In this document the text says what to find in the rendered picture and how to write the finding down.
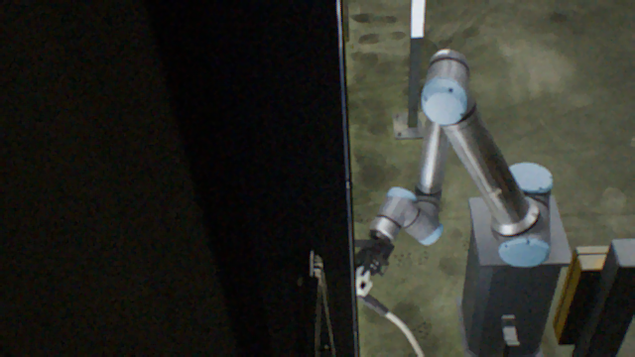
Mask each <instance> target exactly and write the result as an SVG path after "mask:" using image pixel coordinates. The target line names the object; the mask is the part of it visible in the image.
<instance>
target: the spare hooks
mask: <svg viewBox="0 0 635 357"><path fill-rule="evenodd" d="M300 255H301V256H300V257H299V263H298V265H299V267H300V275H298V277H297V278H296V284H297V286H300V287H301V286H302V282H301V280H302V278H303V276H307V277H308V278H311V277H312V276H315V287H316V290H315V298H314V307H313V313H312V323H311V333H310V336H309V346H308V350H309V354H308V357H319V354H323V353H325V352H326V351H327V349H328V346H327V345H325V347H324V348H323V349H322V350H319V318H320V293H321V298H322V305H323V309H324V315H325V321H326V326H327V331H328V342H329V348H330V357H335V355H334V347H333V342H332V334H331V329H330V324H329V317H328V313H327V307H326V300H327V302H329V297H328V291H327V286H326V283H325V277H324V274H323V271H322V259H321V258H320V257H319V256H318V255H316V254H314V245H313V244H312V243H310V244H309V245H308V250H305V249H302V250H301V251H300ZM304 255H307V256H304ZM303 256H304V257H303ZM306 263H308V265H307V266H303V265H304V264H306ZM313 267H317V270H314V269H313ZM313 272H314V273H313ZM325 296H326V300H325Z"/></svg>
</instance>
